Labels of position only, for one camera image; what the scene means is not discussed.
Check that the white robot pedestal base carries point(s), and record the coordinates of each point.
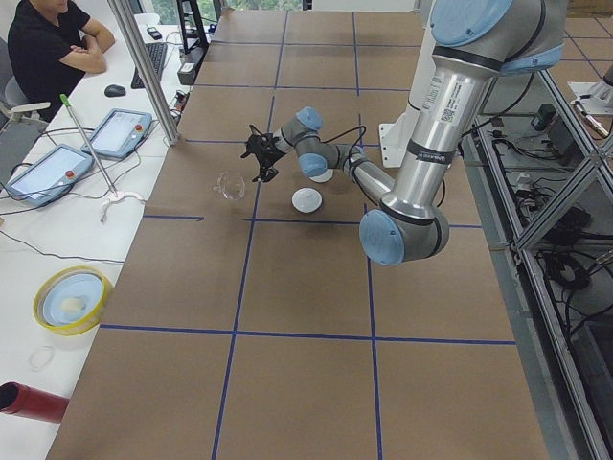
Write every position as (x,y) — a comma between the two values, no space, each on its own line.
(393,138)

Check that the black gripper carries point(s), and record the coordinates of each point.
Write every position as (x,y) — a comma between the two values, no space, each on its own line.
(268,151)

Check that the person in black shirt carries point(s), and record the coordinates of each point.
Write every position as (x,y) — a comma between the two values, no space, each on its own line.
(52,45)

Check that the black handheld device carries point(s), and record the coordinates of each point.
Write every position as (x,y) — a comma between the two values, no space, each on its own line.
(154,33)

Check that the grey office chair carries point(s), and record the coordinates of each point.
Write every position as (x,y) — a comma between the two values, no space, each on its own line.
(19,131)

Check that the blue teach pendant far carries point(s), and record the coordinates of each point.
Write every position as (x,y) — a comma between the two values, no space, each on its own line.
(120,132)

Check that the metal rod green tip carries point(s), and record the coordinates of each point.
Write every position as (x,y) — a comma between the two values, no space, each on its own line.
(64,99)

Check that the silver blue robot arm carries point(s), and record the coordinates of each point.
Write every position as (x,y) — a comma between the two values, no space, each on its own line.
(475,41)

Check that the red cylinder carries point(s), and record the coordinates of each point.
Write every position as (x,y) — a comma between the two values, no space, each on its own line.
(25,401)

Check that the black computer mouse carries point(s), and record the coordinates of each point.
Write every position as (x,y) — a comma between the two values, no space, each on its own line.
(114,91)

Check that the aluminium frame post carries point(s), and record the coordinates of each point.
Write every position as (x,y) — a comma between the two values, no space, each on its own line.
(142,62)

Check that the white enamel cup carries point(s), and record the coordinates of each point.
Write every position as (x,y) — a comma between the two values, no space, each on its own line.
(323,177)

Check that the blue teach pendant near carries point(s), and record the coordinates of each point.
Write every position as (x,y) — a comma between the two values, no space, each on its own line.
(50,177)

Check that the aluminium side frame rack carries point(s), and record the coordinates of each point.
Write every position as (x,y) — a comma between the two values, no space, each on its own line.
(547,148)

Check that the white curved plastic piece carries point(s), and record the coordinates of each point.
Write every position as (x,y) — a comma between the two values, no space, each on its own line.
(115,198)

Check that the white round lid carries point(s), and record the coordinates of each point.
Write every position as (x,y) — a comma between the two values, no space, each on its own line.
(306,200)

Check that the blue teach pendant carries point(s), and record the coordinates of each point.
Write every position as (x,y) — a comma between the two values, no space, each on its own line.
(50,177)
(120,132)

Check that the clear plastic funnel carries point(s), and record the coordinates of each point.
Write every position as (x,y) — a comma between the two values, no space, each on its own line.
(230,185)

